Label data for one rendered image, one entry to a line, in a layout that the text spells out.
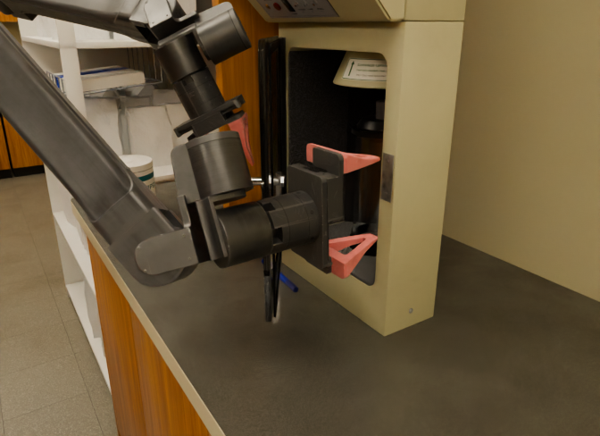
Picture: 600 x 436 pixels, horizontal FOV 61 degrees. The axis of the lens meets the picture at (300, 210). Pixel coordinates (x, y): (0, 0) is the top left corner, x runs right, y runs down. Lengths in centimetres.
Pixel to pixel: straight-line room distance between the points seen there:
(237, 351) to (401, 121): 42
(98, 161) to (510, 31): 85
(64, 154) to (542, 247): 90
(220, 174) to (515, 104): 76
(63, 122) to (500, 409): 62
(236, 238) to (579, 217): 75
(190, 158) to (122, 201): 7
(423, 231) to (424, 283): 9
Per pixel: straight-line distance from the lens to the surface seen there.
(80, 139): 53
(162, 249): 48
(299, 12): 82
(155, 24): 76
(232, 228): 47
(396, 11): 69
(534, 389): 80
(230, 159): 49
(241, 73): 98
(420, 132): 74
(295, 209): 51
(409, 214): 77
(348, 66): 82
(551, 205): 110
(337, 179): 51
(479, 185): 119
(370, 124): 86
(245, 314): 89
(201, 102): 73
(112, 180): 51
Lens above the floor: 140
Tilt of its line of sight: 20 degrees down
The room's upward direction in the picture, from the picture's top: straight up
